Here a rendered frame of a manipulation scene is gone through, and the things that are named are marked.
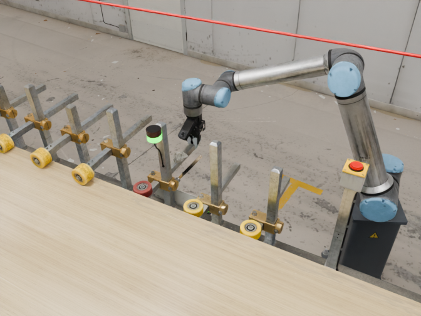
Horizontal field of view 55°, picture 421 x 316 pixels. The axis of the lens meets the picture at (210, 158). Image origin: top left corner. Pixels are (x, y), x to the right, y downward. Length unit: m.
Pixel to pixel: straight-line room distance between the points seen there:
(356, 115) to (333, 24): 2.43
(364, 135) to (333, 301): 0.66
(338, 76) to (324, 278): 0.72
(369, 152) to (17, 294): 1.39
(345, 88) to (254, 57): 2.98
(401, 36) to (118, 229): 2.99
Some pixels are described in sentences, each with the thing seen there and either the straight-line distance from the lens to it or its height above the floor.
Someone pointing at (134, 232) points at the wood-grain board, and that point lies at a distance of 1.57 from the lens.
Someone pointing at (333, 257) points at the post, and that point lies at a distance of 1.66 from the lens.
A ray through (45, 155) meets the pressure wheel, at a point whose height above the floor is 0.96.
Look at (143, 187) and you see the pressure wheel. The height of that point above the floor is 0.91.
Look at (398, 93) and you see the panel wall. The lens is 4.08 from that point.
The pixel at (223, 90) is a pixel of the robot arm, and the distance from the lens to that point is 1.80.
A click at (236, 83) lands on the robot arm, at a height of 1.17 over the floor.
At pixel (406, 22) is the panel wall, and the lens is 3.85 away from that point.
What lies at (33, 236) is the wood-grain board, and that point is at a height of 0.90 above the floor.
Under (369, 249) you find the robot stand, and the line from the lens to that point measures 2.29.
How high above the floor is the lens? 2.05
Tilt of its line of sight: 38 degrees down
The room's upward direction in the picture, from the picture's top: 2 degrees counter-clockwise
